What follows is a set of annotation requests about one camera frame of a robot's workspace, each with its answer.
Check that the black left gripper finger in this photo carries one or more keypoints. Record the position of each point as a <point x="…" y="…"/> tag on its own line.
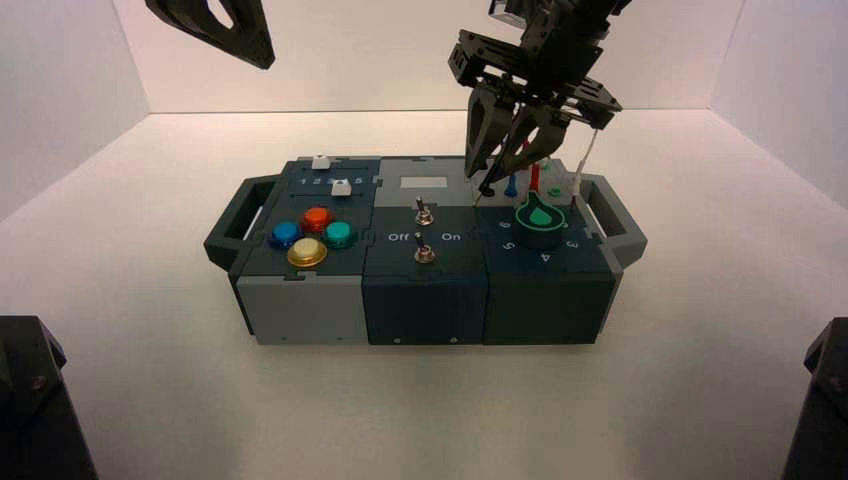
<point x="255" y="40"/>

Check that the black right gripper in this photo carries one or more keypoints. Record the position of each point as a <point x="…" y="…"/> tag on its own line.
<point x="560" y="56"/>

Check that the green rotary knob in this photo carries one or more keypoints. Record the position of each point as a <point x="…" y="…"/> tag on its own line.
<point x="540" y="224"/>

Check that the white slider knob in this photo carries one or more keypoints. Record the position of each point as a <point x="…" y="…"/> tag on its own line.
<point x="320" y="161"/>
<point x="340" y="188"/>

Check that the orange round push button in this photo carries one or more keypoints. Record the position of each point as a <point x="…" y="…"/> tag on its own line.
<point x="316" y="218"/>

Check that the dark teal grey control box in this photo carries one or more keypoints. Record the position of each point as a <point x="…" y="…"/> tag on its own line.
<point x="424" y="305"/>

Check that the blue round push button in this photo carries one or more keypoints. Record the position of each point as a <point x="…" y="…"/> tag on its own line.
<point x="285" y="234"/>

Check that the teal round push button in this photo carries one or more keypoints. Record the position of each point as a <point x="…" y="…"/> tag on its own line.
<point x="338" y="233"/>

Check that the yellow round push button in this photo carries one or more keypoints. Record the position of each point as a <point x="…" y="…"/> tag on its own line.
<point x="307" y="252"/>

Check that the metal toggle switch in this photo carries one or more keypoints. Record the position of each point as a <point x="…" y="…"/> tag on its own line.
<point x="421" y="214"/>
<point x="423" y="253"/>

